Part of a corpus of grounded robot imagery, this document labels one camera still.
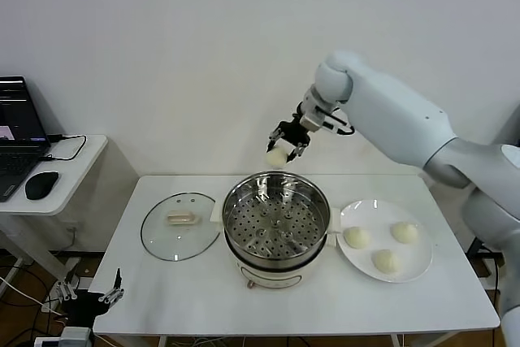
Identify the cream electric cooker base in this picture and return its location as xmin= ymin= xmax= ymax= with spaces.
xmin=210 ymin=200 xmax=343 ymax=291

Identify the white steamed baozi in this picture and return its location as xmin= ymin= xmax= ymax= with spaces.
xmin=343 ymin=226 xmax=371 ymax=249
xmin=390 ymin=221 xmax=419 ymax=245
xmin=264 ymin=147 xmax=288 ymax=169
xmin=372 ymin=249 xmax=403 ymax=275

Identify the glass lid with cream handle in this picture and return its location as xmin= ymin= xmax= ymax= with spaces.
xmin=140 ymin=191 xmax=218 ymax=262

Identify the black laptop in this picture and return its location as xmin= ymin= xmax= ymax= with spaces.
xmin=0 ymin=76 xmax=53 ymax=203

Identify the black laptop cable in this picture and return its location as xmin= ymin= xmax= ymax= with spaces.
xmin=39 ymin=133 xmax=88 ymax=162

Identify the white floor cable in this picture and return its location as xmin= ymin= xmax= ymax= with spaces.
xmin=0 ymin=275 xmax=66 ymax=319

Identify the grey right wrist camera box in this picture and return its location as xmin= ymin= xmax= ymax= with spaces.
xmin=299 ymin=98 xmax=341 ymax=133

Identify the white round plate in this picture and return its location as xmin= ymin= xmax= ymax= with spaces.
xmin=337 ymin=199 xmax=434 ymax=284

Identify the black computer mouse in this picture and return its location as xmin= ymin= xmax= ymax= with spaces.
xmin=24 ymin=171 xmax=60 ymax=201

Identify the perforated steel steamer basket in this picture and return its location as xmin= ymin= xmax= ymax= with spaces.
xmin=222 ymin=171 xmax=332 ymax=269

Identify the white side table with laptop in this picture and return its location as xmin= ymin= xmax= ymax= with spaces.
xmin=0 ymin=133 xmax=110 ymax=295

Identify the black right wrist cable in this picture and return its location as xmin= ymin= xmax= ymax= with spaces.
xmin=323 ymin=107 xmax=357 ymax=137

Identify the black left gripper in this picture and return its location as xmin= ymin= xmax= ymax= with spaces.
xmin=54 ymin=267 xmax=125 ymax=326

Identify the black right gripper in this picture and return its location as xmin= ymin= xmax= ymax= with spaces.
xmin=266 ymin=113 xmax=314 ymax=163

